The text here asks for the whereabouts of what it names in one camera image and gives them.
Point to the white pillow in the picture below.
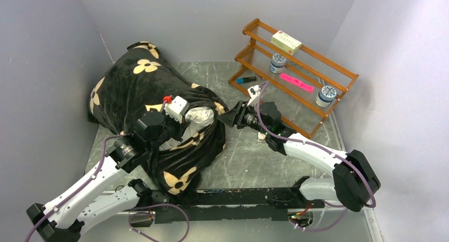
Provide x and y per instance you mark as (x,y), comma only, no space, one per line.
(199,118)

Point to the black pillowcase with beige flowers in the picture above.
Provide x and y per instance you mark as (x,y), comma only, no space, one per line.
(137,83)

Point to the blue marker pen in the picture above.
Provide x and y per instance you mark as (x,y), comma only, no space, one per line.
(245,80)

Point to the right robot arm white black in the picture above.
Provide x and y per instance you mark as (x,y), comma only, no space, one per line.
(352,181)

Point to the white cardboard box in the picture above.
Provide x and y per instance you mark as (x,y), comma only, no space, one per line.
(286,42)

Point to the wooden two-tier shelf rack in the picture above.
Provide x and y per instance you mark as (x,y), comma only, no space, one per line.
(306,65)

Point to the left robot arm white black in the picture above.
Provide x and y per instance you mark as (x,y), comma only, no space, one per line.
(98,184)

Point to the small pink white clip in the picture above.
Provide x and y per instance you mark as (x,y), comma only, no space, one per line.
(261,136)

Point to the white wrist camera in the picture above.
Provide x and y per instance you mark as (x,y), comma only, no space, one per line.
(175,107)
(254,95)

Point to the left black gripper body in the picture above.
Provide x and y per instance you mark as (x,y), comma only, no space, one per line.
(173,128)

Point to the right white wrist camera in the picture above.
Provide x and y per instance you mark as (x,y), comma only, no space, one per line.
(254,95)

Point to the pink flat plastic item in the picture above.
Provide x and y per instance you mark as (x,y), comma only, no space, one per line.
(296,82)

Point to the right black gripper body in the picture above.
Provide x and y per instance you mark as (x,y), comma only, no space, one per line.
(242,110)

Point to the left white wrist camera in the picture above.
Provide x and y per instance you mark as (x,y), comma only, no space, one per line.
(175,107)

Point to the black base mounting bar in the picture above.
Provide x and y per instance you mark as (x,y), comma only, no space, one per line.
(274,203)

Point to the white jar blue lid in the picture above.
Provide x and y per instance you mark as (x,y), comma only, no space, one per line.
(277,63)
(326,96)

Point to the aluminium frame rail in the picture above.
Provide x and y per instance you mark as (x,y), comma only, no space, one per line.
(308,222)

